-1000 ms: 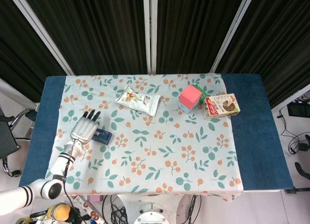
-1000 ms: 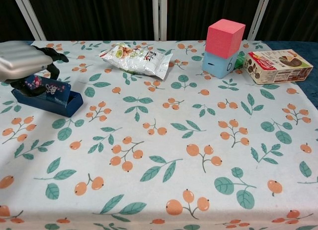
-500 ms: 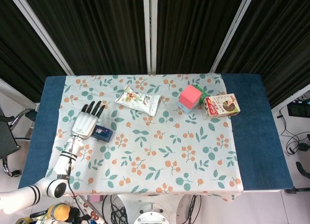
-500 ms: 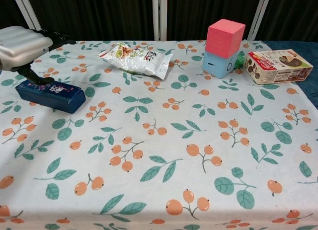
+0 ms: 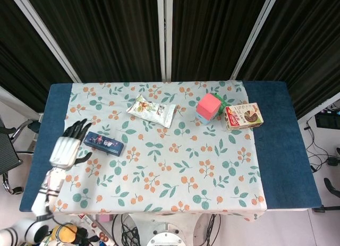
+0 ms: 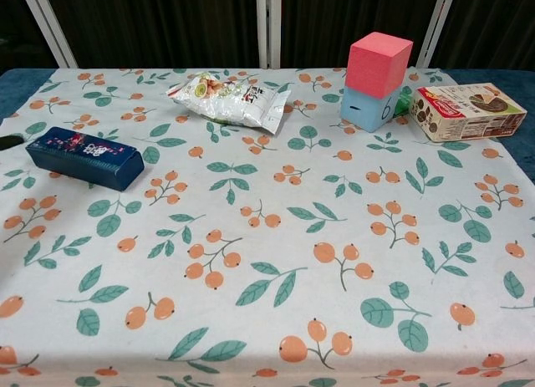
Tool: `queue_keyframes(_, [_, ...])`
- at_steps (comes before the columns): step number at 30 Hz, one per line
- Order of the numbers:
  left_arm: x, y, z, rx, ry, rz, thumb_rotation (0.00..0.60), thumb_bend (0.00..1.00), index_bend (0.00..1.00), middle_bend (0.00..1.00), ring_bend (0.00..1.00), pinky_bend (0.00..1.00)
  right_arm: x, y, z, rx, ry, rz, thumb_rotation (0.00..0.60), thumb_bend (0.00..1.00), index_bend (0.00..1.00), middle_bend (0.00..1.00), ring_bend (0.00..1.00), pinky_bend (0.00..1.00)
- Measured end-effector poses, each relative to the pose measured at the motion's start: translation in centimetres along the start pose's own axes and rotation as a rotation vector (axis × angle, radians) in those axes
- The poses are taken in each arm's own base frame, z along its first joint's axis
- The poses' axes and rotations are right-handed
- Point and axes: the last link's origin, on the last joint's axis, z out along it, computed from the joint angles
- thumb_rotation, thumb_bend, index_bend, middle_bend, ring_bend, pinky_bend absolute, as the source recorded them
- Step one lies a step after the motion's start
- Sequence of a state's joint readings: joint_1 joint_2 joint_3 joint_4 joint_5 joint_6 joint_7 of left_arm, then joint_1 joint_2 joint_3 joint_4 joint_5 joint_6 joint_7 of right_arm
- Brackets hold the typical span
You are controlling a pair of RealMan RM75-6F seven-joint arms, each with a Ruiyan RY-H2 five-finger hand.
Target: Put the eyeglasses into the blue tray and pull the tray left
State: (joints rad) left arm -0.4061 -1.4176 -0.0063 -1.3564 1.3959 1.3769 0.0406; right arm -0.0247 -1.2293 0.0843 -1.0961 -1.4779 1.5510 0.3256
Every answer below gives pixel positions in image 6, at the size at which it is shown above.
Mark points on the white foil snack bag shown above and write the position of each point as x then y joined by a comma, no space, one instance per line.
234,100

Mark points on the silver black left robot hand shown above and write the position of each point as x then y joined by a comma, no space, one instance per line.
9,143

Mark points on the black pleated curtain panel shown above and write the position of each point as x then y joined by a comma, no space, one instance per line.
326,15
493,27
16,36
167,27

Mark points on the grey tray blue rim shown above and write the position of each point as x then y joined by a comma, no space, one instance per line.
83,157

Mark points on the cookie box with brown print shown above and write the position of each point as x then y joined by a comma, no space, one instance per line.
460,111

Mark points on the white partition post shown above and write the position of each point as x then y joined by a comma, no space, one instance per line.
48,27
268,27
432,27

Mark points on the floral fruit print tablecloth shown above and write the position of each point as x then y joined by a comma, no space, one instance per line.
267,236

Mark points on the pink foam cube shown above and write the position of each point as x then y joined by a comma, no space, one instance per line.
376,65

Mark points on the green object behind cubes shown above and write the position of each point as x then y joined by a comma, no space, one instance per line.
403,103

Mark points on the light blue foam cube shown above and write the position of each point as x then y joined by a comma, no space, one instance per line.
363,111

